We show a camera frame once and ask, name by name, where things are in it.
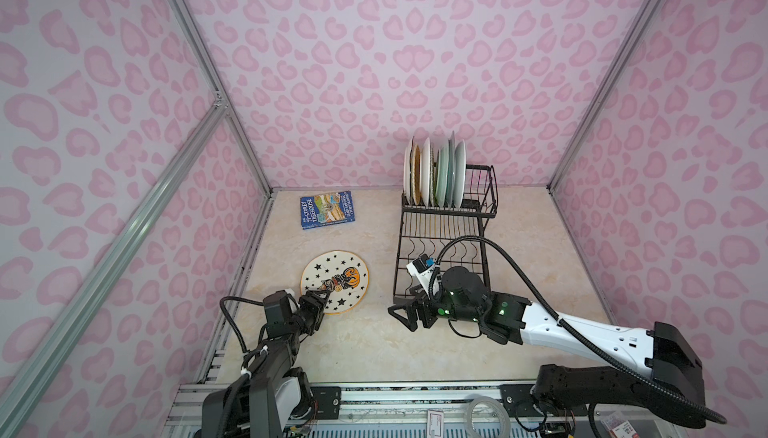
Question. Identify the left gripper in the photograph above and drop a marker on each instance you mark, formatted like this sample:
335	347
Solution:
314	307

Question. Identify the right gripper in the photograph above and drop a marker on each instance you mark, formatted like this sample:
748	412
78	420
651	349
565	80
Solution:
411	315

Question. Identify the star pattern cartoon plate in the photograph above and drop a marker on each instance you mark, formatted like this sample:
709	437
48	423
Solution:
343	275

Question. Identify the cream floral plate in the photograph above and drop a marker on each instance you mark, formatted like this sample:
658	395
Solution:
407	172

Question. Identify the mint green flower plate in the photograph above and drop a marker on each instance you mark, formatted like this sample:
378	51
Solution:
442	176

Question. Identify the white plate green rim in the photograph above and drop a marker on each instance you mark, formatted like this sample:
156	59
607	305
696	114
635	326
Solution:
426	165

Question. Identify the orange woven bamboo plate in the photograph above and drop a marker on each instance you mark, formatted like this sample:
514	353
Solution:
415	172

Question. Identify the white plate orange sunburst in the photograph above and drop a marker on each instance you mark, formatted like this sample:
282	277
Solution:
460	173

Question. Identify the yellow green woven plate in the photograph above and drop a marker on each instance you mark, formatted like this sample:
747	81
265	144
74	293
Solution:
434	176

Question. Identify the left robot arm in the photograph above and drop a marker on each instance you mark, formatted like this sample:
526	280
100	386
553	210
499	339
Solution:
270	389

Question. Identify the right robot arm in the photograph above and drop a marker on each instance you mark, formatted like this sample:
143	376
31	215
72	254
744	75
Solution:
655	369

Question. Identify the blue treehouse book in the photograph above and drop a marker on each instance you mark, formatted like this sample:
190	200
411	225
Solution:
326	209

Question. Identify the black wire dish rack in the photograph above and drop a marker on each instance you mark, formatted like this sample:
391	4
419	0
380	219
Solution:
426	230

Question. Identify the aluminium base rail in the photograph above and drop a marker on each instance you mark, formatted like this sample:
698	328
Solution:
400	409

